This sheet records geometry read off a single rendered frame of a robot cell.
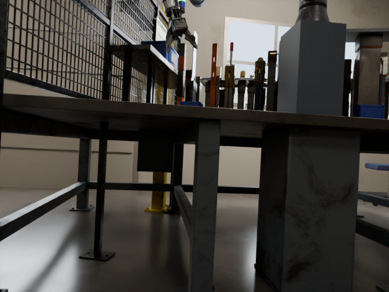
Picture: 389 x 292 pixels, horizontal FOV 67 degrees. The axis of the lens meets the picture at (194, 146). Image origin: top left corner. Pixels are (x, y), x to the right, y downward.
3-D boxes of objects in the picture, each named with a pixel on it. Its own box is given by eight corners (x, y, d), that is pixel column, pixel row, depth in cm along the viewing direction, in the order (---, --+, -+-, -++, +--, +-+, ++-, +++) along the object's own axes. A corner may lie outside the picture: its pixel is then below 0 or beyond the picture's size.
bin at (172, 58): (179, 76, 196) (180, 57, 197) (165, 62, 167) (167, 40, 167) (156, 76, 200) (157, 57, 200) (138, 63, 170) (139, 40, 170)
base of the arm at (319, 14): (337, 25, 122) (338, 2, 122) (303, 21, 120) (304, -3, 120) (318, 38, 137) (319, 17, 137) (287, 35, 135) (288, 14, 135)
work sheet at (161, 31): (164, 69, 225) (167, 29, 225) (154, 60, 203) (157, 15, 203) (162, 69, 225) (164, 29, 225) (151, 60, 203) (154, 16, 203)
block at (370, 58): (372, 128, 147) (376, 39, 148) (378, 127, 140) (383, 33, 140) (350, 127, 150) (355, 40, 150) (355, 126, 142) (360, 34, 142)
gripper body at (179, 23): (173, 31, 135) (166, 6, 135) (170, 39, 143) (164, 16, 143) (189, 28, 137) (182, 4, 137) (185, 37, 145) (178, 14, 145)
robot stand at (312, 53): (342, 120, 120) (347, 23, 120) (296, 117, 118) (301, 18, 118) (315, 124, 140) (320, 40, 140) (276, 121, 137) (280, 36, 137)
